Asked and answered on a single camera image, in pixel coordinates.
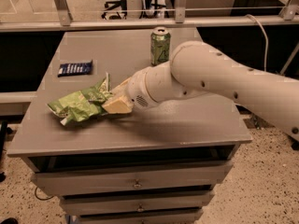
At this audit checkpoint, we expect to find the black floor cable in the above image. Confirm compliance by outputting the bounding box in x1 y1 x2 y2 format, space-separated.
34 186 55 202

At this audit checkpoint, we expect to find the green soda can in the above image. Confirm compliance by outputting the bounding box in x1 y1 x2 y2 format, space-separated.
150 27 171 66

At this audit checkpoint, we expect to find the black office chair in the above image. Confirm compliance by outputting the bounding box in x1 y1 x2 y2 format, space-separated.
101 0 127 20

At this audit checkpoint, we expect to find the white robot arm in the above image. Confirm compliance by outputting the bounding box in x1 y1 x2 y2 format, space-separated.
103 41 299 140

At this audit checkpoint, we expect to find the metal railing frame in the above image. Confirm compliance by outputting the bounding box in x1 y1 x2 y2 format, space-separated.
0 0 299 32

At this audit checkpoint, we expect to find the white cable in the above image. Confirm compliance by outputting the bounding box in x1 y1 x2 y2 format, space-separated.
246 14 269 73

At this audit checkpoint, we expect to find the green jalapeno chip bag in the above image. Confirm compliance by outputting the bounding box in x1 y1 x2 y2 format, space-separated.
48 73 112 126

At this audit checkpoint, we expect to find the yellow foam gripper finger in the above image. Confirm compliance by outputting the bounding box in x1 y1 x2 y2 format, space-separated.
111 77 130 95
102 95 134 114

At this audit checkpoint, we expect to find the dark blue snack packet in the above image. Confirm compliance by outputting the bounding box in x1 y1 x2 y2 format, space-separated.
57 60 93 77

